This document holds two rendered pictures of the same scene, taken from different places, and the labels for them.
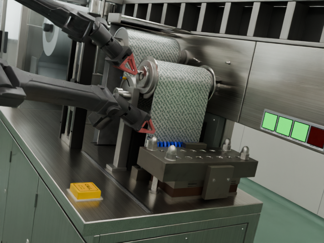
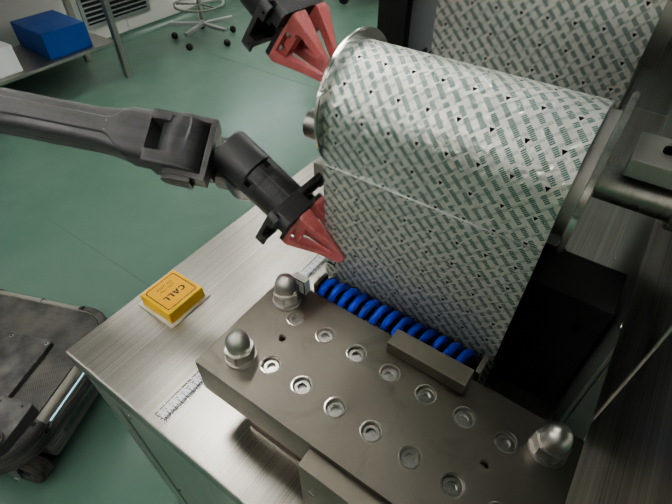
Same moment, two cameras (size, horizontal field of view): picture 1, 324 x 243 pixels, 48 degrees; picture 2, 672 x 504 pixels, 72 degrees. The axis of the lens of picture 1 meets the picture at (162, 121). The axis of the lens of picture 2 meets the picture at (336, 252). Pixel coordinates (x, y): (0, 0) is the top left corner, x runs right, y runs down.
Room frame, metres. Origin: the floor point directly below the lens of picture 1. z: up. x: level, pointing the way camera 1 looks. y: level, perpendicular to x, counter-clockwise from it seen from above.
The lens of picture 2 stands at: (1.08, -0.36, 1.49)
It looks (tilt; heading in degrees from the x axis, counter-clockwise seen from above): 45 degrees down; 69
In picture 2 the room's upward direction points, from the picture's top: straight up
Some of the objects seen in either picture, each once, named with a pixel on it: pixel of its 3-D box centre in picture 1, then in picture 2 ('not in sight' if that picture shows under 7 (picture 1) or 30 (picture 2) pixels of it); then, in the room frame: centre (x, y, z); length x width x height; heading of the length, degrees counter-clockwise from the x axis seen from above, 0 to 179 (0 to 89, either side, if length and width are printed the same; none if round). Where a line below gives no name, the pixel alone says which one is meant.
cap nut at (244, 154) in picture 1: (245, 152); not in sight; (1.27, -0.31, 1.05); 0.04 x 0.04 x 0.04
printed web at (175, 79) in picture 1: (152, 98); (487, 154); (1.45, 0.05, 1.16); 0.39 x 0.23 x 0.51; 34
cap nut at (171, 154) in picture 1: (171, 152); (238, 345); (1.08, -0.05, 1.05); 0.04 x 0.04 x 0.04
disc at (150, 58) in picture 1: (146, 77); (355, 100); (1.27, 0.08, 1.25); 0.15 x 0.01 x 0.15; 34
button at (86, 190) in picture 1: (85, 190); (172, 295); (1.00, 0.18, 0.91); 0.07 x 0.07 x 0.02; 34
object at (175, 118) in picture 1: (177, 121); (411, 266); (1.29, -0.05, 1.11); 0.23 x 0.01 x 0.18; 124
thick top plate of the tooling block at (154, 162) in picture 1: (199, 162); (379, 414); (1.21, -0.15, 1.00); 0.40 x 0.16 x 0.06; 124
